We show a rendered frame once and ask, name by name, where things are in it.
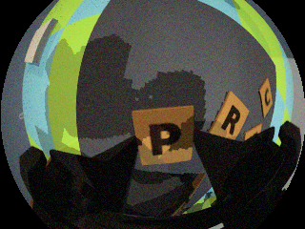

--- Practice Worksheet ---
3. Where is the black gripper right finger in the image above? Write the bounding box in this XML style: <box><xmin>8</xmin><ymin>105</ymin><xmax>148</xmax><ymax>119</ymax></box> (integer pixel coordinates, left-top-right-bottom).
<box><xmin>193</xmin><ymin>126</ymin><xmax>275</xmax><ymax>203</ymax></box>

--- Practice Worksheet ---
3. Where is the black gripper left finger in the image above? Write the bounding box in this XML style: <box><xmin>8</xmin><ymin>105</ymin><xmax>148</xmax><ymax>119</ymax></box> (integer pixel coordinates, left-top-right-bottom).
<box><xmin>50</xmin><ymin>136</ymin><xmax>138</xmax><ymax>215</ymax></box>

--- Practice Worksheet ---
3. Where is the brown letter tile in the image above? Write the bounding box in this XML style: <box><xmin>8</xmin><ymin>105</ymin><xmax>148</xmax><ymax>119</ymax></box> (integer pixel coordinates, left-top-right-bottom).
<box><xmin>243</xmin><ymin>123</ymin><xmax>262</xmax><ymax>141</ymax></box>
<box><xmin>209</xmin><ymin>91</ymin><xmax>249</xmax><ymax>140</ymax></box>
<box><xmin>132</xmin><ymin>106</ymin><xmax>194</xmax><ymax>165</ymax></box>
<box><xmin>258</xmin><ymin>77</ymin><xmax>273</xmax><ymax>118</ymax></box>

